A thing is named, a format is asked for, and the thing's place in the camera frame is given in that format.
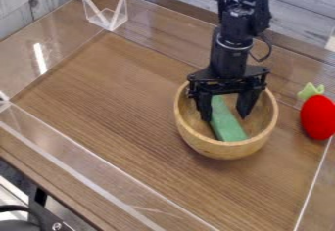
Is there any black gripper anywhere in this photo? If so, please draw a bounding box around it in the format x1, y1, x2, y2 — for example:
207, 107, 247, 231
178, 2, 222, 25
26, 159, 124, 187
187, 32, 270, 122

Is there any green rectangular block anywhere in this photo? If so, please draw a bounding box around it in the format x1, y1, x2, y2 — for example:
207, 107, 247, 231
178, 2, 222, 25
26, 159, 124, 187
210, 95, 247, 142

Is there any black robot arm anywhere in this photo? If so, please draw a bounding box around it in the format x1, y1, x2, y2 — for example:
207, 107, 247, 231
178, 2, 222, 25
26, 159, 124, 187
187, 0, 271, 121

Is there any light wooden bowl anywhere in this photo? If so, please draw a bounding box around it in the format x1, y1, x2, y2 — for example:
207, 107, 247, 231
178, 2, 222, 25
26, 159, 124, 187
174, 82, 279, 160

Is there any red plush strawberry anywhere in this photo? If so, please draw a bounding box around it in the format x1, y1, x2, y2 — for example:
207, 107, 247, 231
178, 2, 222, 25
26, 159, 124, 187
298, 82, 335, 140

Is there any black metal table clamp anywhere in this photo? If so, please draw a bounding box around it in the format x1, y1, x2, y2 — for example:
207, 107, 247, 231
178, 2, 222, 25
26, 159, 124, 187
30, 188, 76, 231

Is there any clear acrylic corner bracket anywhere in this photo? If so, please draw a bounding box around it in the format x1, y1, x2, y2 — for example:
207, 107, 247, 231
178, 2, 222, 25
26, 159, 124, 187
83, 0, 128, 31

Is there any clear acrylic tray wall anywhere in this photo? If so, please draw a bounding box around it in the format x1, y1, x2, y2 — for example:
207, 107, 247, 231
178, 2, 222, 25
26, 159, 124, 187
0, 91, 219, 231

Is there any black cable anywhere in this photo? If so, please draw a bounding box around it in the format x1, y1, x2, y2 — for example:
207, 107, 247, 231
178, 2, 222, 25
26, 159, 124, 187
0, 204, 43, 231

